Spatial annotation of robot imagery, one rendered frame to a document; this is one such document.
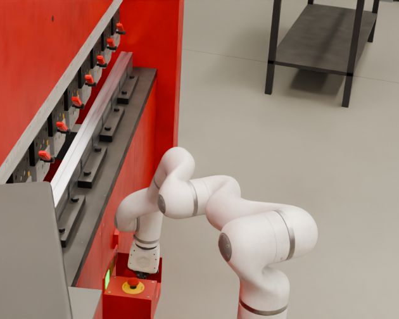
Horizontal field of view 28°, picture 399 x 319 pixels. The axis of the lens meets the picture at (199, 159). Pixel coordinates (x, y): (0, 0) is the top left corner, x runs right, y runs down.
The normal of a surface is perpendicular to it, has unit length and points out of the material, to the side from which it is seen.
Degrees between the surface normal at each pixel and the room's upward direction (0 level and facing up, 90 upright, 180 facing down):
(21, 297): 0
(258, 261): 93
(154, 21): 90
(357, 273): 0
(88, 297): 0
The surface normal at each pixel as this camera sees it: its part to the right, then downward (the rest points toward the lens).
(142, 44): -0.09, 0.45
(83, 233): 0.05, -0.89
